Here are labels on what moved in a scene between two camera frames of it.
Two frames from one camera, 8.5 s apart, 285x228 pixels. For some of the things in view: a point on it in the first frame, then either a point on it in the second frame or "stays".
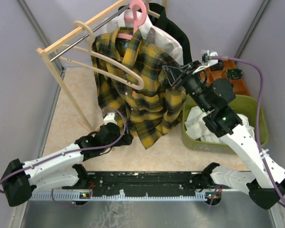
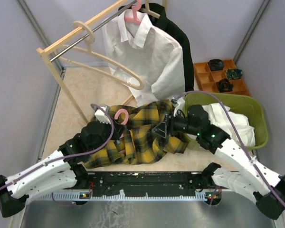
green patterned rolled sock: x=234 y=73 stays
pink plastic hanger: x=132 y=5 to x=127 y=114
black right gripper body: x=179 y=84 to x=177 y=124
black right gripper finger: x=174 y=73 to x=162 y=129
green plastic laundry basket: x=247 y=106 stays
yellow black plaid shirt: x=148 y=113 to x=138 y=141
